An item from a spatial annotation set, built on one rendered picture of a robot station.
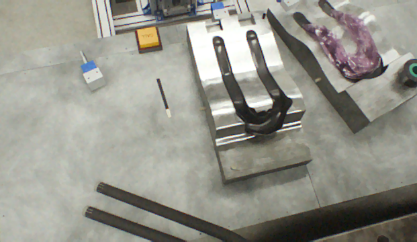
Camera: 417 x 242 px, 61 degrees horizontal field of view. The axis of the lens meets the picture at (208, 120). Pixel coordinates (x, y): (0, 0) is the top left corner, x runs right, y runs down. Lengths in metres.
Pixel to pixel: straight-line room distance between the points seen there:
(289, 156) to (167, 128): 0.37
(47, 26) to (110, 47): 1.18
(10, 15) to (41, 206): 1.61
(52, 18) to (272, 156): 1.75
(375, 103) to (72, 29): 1.77
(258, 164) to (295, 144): 0.13
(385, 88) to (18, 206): 1.10
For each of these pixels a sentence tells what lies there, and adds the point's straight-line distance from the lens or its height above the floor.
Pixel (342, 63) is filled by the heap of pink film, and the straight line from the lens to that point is 1.17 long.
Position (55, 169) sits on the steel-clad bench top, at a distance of 1.12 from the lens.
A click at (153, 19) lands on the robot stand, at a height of 0.22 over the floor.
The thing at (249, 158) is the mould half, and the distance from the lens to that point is 1.01.
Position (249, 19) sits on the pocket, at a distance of 1.21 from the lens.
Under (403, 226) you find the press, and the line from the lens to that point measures 1.22.
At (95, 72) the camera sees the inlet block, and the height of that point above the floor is 0.85.
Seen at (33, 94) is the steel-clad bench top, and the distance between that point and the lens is 1.23.
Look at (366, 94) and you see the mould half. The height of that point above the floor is 0.91.
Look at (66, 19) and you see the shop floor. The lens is 2.39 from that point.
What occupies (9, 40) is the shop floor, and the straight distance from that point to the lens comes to 2.42.
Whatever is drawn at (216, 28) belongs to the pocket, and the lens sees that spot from 1.18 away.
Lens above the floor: 1.83
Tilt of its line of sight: 69 degrees down
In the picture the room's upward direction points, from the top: 8 degrees clockwise
